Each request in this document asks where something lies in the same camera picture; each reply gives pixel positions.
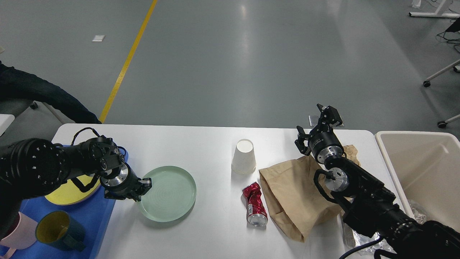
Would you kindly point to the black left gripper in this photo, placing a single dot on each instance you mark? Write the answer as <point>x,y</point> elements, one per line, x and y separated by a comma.
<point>125,185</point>

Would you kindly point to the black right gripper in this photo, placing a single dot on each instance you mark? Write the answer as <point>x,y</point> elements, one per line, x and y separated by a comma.
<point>324,144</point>

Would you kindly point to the light green plate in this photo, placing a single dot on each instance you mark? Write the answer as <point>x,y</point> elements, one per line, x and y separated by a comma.
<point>172,195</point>

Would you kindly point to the dark teal mug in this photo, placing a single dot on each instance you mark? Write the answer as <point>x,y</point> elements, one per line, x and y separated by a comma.
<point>61,231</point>

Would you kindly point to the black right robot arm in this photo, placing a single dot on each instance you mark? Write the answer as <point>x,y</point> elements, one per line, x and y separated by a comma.
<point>368,205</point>

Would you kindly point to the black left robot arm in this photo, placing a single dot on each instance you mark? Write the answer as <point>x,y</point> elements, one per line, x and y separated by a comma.
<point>35,167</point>

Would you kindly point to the crumpled brown paper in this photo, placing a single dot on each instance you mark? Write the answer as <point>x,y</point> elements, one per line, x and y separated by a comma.
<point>351,153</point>

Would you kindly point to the blue plastic tray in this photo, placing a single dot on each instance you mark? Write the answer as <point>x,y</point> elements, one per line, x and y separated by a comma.
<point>93,214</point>

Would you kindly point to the brown paper bag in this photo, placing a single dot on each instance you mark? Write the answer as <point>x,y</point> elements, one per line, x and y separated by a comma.
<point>292,199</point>

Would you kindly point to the yellow plate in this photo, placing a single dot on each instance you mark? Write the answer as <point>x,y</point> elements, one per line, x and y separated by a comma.
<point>69,194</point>

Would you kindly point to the white paper cup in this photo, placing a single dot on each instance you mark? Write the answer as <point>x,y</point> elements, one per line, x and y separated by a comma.
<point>243,161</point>

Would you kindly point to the crushed red soda can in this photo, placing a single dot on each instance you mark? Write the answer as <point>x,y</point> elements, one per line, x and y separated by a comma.
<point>256,212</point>

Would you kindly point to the beige plastic bin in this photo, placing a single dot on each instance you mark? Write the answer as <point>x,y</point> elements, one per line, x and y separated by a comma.
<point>425,169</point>

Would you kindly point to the crumpled aluminium foil tray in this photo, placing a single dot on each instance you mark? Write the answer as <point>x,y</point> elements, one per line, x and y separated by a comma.
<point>352,240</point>

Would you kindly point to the pink mug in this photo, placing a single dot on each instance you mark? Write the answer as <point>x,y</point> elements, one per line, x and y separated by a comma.
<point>20,235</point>

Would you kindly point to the grey office chair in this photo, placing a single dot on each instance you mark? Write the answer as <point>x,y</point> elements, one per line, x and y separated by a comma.
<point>16,106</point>

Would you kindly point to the crumpled foil in bin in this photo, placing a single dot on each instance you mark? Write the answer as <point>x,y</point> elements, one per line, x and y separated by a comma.
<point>418,211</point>

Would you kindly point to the seated person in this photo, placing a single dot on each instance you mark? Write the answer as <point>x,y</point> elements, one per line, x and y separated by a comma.
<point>17,84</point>

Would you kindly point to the white desk leg frame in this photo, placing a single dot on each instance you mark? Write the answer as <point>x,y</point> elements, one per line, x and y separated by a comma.
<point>433,9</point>

